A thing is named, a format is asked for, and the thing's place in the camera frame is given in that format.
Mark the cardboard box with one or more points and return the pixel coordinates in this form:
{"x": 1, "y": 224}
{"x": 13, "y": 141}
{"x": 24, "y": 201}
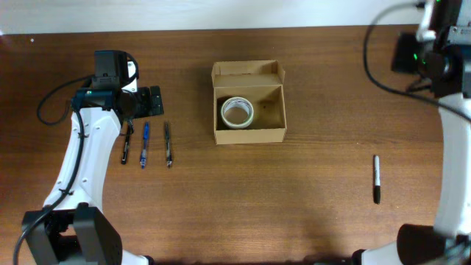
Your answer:
{"x": 259, "y": 81}

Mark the white masking tape roll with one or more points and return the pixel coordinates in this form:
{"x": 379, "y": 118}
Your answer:
{"x": 237, "y": 113}

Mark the blue pen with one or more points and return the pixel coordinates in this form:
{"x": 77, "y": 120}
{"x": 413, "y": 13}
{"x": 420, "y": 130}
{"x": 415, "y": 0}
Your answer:
{"x": 144, "y": 145}

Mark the black and white marker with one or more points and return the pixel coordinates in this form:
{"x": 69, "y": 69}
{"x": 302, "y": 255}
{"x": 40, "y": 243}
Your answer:
{"x": 377, "y": 186}

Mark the dark grey pen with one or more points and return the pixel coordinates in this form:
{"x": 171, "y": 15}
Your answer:
{"x": 169, "y": 159}

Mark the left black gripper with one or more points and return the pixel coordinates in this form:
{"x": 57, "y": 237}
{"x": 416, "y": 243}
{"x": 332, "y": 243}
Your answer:
{"x": 155, "y": 101}

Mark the black pen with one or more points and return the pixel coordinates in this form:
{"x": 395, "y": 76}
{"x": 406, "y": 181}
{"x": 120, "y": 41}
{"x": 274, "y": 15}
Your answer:
{"x": 125, "y": 153}

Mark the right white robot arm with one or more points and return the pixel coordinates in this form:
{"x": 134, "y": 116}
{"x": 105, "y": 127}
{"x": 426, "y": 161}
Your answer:
{"x": 439, "y": 51}

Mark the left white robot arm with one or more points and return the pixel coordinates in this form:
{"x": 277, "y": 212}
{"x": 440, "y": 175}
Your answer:
{"x": 71, "y": 227}

